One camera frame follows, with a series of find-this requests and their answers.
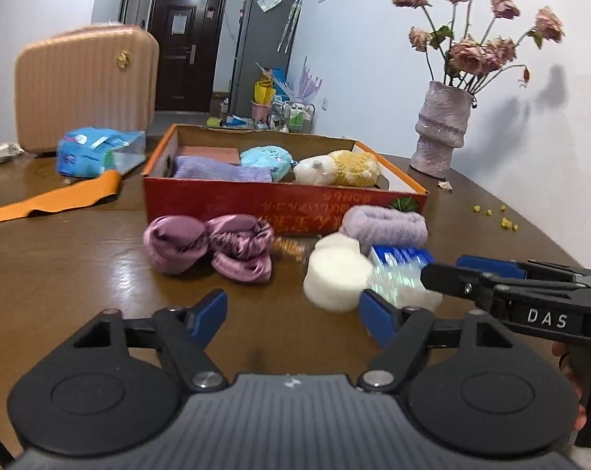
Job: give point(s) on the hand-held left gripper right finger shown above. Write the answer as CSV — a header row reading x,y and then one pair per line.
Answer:
x,y
377,318

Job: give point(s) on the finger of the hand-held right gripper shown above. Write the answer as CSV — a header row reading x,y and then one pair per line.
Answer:
x,y
491,267
447,281

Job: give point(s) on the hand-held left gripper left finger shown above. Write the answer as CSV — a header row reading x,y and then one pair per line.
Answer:
x,y
209,316

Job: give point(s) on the clear plastic bag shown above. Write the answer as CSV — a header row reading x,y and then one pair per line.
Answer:
x,y
403,286

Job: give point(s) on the white round puff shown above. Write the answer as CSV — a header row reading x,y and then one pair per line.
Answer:
x,y
334,274

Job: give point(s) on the pink satin scrunchie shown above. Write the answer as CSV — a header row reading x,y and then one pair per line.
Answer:
x,y
187,245

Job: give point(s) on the lavender fluffy headband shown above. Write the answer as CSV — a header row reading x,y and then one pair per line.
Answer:
x,y
383,225

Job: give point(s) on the orange snack packet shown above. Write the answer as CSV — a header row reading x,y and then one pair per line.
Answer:
x,y
290,248

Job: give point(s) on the red cardboard box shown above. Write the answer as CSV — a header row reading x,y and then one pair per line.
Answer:
x,y
202,200

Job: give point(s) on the purple towel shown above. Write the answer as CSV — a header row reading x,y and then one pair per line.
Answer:
x,y
217,171

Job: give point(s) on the white yellow plush toy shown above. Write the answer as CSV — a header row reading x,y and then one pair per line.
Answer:
x,y
344,169

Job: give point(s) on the layered brown pink sponge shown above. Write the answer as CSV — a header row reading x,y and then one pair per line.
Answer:
x,y
212,154

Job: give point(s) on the blue plush toy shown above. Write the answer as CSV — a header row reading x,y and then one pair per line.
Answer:
x,y
266,161

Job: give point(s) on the person's right hand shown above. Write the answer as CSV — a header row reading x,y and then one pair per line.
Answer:
x,y
562,352

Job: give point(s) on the scattered yellow bits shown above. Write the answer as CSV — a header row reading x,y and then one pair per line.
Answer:
x,y
506,223

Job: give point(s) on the fallen dried petal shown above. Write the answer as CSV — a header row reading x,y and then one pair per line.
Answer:
x,y
444,186

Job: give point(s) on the pink textured vase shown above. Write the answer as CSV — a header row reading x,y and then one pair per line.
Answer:
x,y
442,127

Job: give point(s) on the large blue tissue packet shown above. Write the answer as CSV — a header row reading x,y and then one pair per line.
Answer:
x,y
89,152

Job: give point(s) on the dried pink roses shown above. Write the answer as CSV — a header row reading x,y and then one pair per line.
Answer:
x,y
471,54

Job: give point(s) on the beige ribbed suitcase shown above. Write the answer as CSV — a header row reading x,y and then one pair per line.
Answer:
x,y
80,93

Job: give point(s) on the dark brown entrance door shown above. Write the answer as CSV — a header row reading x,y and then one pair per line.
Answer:
x,y
178,58

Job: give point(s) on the grey refrigerator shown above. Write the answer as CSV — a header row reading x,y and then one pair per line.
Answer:
x,y
256,58

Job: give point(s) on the clear folded umbrella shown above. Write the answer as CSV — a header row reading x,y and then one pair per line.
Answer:
x,y
290,19

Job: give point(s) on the clear plastic pouch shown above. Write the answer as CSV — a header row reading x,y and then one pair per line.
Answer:
x,y
268,1

